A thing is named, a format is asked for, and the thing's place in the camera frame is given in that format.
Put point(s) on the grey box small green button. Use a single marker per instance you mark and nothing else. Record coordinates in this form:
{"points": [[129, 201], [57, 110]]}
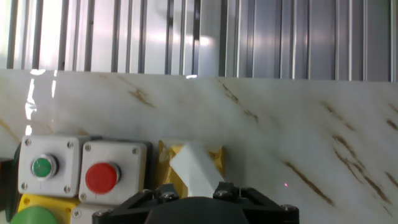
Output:
{"points": [[42, 168]]}

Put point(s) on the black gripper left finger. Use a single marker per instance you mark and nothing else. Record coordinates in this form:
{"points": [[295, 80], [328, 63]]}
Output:
{"points": [[130, 205]]}

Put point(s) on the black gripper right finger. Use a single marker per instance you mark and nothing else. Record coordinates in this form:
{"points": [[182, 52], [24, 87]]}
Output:
{"points": [[264, 205]]}

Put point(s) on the grey box small red button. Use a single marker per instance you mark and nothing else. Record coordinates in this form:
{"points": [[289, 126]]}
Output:
{"points": [[87, 214]]}

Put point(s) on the gold tissue pack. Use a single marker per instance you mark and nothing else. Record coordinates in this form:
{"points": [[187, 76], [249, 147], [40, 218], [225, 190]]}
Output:
{"points": [[164, 174]]}

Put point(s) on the white pulled napkin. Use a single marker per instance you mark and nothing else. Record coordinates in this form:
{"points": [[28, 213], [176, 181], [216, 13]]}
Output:
{"points": [[196, 168]]}

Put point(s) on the yellow box big green button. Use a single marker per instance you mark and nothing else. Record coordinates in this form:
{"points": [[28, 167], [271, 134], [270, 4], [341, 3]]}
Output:
{"points": [[34, 214]]}

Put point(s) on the grey box large red button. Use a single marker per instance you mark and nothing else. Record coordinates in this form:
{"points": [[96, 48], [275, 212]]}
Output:
{"points": [[101, 177]]}

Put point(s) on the marble pattern sheet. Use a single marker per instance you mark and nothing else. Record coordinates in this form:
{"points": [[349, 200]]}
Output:
{"points": [[280, 124]]}

